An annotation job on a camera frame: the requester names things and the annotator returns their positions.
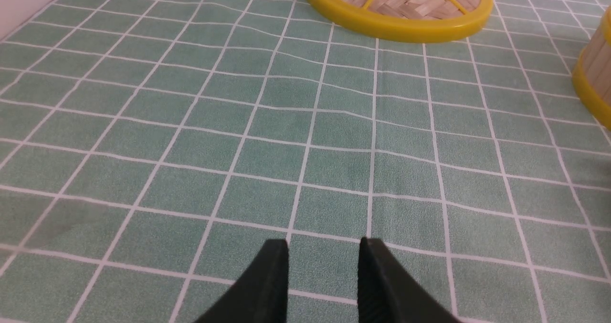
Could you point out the yellow bamboo steamer basket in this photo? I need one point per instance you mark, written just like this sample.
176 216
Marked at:
591 76

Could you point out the yellow bamboo steamer lid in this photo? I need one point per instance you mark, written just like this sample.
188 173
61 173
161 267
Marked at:
411 21

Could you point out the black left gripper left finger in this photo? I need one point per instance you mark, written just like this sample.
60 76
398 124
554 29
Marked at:
260 294

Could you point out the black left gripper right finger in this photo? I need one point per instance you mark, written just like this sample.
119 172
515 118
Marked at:
388 294

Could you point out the green checkered tablecloth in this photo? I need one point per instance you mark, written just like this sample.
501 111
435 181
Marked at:
150 147

